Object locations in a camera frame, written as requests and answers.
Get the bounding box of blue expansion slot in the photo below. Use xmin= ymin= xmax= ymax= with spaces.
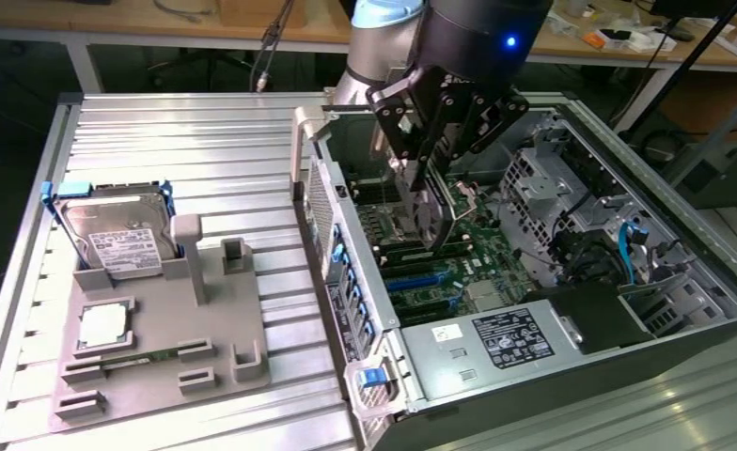
xmin=385 ymin=272 xmax=449 ymax=292

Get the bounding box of silver CPU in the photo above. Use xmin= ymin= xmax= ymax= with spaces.
xmin=77 ymin=303 xmax=130 ymax=350

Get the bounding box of black equipment box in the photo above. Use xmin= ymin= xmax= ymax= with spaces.
xmin=681 ymin=149 xmax=737 ymax=209

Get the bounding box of dangling cable with connector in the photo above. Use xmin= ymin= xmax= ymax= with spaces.
xmin=251 ymin=0 xmax=297 ymax=93

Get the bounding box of black graphics card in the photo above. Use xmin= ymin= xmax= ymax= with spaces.
xmin=385 ymin=140 xmax=468 ymax=258

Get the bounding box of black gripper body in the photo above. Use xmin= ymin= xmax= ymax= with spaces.
xmin=403 ymin=0 xmax=556 ymax=95

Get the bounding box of metal socket cover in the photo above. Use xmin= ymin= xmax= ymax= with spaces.
xmin=444 ymin=180 xmax=481 ymax=227

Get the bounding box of open grey PC case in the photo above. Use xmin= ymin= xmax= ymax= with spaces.
xmin=289 ymin=91 xmax=737 ymax=451

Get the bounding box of dark office chair base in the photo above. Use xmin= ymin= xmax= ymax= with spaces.
xmin=148 ymin=46 xmax=276 ymax=93

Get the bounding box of wooden desk with white frame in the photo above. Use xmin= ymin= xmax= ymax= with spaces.
xmin=0 ymin=0 xmax=737 ymax=132

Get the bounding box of hard disk with blue carrier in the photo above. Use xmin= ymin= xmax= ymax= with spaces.
xmin=39 ymin=178 xmax=176 ymax=283

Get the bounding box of grey chipset heatsink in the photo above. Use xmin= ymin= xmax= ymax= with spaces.
xmin=465 ymin=281 xmax=502 ymax=312

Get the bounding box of blue wire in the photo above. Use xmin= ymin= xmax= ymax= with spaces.
xmin=617 ymin=220 xmax=651 ymax=288

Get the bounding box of grey power supply unit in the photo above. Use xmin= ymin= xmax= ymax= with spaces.
xmin=399 ymin=300 xmax=586 ymax=406

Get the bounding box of black stand pole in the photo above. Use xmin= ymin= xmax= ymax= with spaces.
xmin=612 ymin=0 xmax=737 ymax=132

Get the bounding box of grey parts rack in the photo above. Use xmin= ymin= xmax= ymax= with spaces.
xmin=48 ymin=211 xmax=274 ymax=436

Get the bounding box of black expansion slot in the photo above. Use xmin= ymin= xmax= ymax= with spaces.
xmin=398 ymin=300 xmax=457 ymax=326

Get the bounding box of black plastic shroud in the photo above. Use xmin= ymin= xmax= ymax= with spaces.
xmin=549 ymin=281 xmax=656 ymax=356

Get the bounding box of green motherboard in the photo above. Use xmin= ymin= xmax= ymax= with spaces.
xmin=349 ymin=180 xmax=533 ymax=330

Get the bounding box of green RAM stick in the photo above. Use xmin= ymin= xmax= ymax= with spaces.
xmin=100 ymin=350 xmax=182 ymax=370

